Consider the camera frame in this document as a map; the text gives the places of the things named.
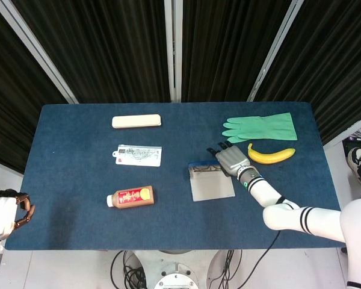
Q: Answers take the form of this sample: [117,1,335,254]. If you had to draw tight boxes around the black and white sneaker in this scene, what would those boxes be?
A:
[347,146,361,188]

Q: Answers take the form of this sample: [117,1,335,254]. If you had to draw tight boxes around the dark pleated curtain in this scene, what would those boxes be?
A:
[0,0,361,175]

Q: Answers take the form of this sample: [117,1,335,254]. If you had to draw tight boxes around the white bronze left robot hand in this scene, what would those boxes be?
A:
[0,188,36,241]

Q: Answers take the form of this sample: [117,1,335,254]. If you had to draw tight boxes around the orange juice bottle red label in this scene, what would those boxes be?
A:
[106,185,155,209]

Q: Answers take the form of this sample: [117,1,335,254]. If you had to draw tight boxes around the white slanted frame post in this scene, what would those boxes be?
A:
[247,0,304,102]
[0,0,79,105]
[322,111,361,149]

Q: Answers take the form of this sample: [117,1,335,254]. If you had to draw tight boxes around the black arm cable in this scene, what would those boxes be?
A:
[245,196,287,289]

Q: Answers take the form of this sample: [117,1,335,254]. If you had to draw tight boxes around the yellow banana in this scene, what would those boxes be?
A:
[247,143,297,165]

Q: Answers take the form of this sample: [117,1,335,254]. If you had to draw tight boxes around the white upright frame post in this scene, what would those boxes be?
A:
[164,0,184,103]

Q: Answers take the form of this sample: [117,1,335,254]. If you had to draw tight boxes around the blue table cloth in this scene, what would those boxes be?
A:
[4,101,347,250]

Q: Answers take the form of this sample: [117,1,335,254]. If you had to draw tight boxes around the black cable bundle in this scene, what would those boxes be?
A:
[110,249,147,289]
[218,249,244,289]

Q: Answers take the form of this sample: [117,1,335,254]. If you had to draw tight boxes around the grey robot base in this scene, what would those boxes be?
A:
[135,249,226,289]

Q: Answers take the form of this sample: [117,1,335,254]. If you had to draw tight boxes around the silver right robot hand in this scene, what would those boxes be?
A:
[206,140,251,178]

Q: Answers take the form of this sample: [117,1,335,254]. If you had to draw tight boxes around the clear pouch with rulers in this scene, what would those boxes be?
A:
[111,144,163,167]

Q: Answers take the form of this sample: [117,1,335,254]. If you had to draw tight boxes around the thin metal eyeglasses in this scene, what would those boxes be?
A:
[191,166,222,178]

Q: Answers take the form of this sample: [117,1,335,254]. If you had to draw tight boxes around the blue glasses case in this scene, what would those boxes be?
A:
[188,159,236,202]

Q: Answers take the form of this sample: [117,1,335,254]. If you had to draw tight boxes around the green rubber glove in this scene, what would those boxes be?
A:
[221,112,298,144]

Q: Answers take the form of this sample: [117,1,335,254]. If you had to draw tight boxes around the white pink pencil case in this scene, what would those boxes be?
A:
[111,114,162,129]

